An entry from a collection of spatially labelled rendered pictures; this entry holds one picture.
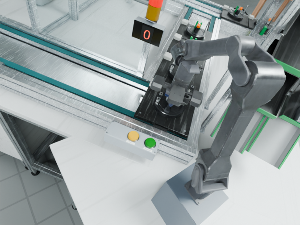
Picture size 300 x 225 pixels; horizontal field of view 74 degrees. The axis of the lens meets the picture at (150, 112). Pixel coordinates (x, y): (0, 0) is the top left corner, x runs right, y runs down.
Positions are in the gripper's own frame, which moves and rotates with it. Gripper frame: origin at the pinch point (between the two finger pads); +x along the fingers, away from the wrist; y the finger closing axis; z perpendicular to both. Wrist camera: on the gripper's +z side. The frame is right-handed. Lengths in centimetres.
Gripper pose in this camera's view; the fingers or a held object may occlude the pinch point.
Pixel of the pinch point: (172, 100)
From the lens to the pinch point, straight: 75.4
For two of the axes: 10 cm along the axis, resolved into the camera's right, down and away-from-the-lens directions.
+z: -3.1, 6.9, -6.6
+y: 9.3, 3.8, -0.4
